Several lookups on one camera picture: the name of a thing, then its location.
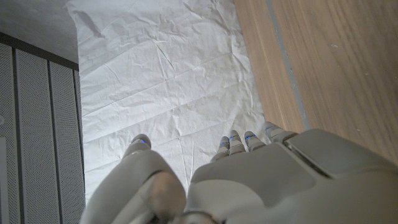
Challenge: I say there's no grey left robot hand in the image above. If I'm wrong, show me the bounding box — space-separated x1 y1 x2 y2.
80 121 398 224

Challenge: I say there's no white wrinkled backdrop cloth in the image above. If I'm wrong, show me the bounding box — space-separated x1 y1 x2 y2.
65 0 272 202

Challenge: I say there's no grey perforated panel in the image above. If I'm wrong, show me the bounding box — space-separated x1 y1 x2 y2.
0 30 86 224

